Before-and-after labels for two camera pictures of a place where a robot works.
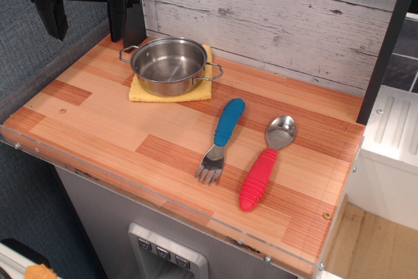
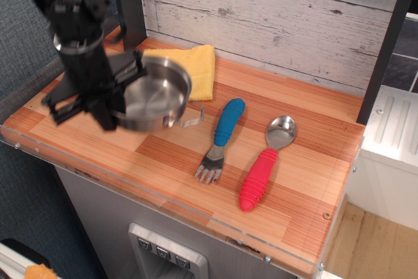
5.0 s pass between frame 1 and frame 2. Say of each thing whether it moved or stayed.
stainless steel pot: moved
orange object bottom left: stayed
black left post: stayed
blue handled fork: stayed
